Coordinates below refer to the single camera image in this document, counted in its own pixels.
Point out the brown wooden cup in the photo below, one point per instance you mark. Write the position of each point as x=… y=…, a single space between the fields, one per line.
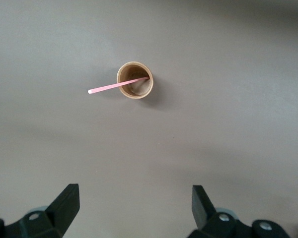
x=134 y=95

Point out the pink chopstick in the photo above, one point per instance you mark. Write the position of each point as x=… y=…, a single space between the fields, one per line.
x=106 y=86

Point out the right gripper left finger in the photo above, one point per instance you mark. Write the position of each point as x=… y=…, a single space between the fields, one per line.
x=57 y=215

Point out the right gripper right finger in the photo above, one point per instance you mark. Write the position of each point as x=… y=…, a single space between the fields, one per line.
x=203 y=218

